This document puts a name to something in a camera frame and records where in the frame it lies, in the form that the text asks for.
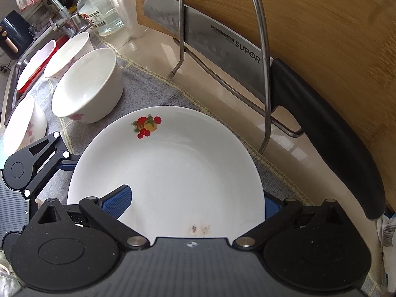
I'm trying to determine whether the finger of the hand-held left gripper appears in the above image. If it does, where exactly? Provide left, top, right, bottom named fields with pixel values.
left=24, top=132, right=80, bottom=197

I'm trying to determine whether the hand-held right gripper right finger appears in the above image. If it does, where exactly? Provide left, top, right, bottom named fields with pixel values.
left=232, top=193, right=355, bottom=249

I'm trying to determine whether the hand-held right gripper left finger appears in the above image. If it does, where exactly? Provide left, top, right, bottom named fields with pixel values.
left=29, top=185, right=152, bottom=249

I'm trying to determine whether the plain white bowl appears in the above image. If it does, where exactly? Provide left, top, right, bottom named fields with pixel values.
left=2, top=95, right=48, bottom=158

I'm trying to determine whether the stained white plate fruit print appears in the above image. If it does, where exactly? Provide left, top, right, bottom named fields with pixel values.
left=67, top=105, right=266, bottom=239

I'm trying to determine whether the white bowl pink floral print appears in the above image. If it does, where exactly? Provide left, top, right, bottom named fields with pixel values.
left=51, top=48, right=125, bottom=124

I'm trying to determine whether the white bowl faint floral print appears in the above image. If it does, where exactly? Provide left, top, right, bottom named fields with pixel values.
left=43, top=32, right=94, bottom=79

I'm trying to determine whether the grey and teal dish mat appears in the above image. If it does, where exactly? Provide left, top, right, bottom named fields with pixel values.
left=6, top=37, right=313, bottom=214

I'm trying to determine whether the red plastic basin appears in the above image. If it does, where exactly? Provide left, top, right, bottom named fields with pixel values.
left=19, top=35, right=69, bottom=93

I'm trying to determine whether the printed plastic bag with clip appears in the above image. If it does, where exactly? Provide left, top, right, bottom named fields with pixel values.
left=379, top=213, right=396, bottom=254

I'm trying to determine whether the dark blue air fryer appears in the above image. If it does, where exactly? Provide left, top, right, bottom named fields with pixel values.
left=0, top=10, right=33, bottom=59

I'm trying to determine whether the steel faucet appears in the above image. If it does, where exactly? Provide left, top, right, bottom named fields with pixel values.
left=23, top=0, right=81, bottom=34

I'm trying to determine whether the glass jar yellow green lid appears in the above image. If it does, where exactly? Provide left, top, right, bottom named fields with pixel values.
left=73, top=0, right=124, bottom=34

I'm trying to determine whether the tall translucent plastic roll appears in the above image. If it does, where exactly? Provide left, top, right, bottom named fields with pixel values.
left=107, top=0, right=152, bottom=39

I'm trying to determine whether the bamboo cutting board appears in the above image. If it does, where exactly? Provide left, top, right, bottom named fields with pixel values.
left=134, top=0, right=396, bottom=211

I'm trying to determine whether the stainless wire rack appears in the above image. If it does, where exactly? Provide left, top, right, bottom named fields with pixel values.
left=169, top=0, right=305, bottom=155

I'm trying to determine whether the black handled kitchen knife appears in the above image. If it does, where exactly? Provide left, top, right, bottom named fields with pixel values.
left=143, top=0, right=387, bottom=221

